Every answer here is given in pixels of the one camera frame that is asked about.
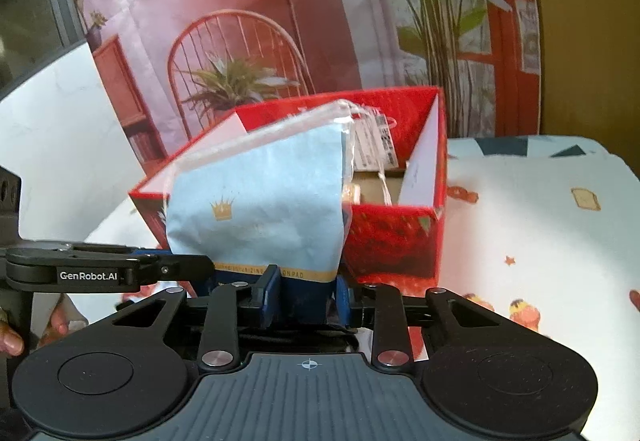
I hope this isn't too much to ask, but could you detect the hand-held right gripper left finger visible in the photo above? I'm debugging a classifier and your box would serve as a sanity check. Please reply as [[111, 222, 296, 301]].
[[112, 265, 283, 373]]

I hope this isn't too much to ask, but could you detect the red strawberry cardboard box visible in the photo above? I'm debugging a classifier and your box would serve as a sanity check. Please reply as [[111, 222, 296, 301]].
[[128, 86, 448, 297]]

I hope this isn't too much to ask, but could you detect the printed blanket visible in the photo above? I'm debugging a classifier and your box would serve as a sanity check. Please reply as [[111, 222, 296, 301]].
[[82, 136, 640, 441]]

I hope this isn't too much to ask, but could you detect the light blue crown packet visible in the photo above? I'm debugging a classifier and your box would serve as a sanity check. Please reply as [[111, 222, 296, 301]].
[[164, 100, 357, 328]]

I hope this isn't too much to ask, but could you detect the clear packet with white label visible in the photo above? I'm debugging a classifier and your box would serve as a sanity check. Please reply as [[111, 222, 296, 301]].
[[347, 108, 401, 172]]

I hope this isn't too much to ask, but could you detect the person's left hand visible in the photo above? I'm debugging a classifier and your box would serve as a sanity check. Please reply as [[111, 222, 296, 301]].
[[0, 306, 69, 357]]

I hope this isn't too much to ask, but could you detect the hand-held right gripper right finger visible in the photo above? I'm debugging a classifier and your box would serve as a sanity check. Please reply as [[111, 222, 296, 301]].
[[336, 275, 506, 372]]

